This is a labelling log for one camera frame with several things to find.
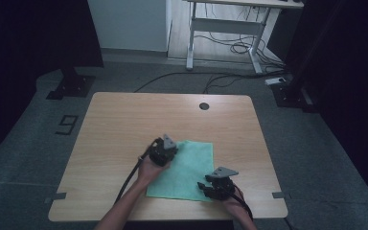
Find person's right hand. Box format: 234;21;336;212
221;186;246;215

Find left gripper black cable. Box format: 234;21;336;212
114;137;163;205

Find dark curtain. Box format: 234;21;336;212
0;0;104;169
267;0;368;212

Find green cloth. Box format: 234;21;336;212
145;139;216;202

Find white power strip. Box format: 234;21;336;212
264;77;288;86

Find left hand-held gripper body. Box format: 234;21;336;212
148;133;179;168

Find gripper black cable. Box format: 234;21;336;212
114;137;163;205
225;183;254;222

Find long black floor cable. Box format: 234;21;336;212
133;71;271;94

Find tangled black cables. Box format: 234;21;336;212
194;3;286;71

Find white desk frame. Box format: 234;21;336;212
183;0;305;75

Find black stand base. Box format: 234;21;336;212
269;75;318;113
45;66;97;101

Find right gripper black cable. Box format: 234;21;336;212
225;183;254;222

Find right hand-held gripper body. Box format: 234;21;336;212
204;166;240;202

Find person's left hand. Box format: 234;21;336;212
136;154;173;187

